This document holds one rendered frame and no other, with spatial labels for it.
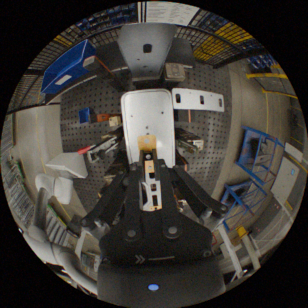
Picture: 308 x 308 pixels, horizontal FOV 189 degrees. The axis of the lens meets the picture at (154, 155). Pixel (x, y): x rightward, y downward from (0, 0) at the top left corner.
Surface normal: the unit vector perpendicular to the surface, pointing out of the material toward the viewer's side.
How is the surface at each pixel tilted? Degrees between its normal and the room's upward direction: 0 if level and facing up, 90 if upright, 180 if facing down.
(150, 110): 0
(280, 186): 90
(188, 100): 0
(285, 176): 90
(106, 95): 0
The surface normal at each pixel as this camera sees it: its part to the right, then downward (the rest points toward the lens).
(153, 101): 0.07, 0.36
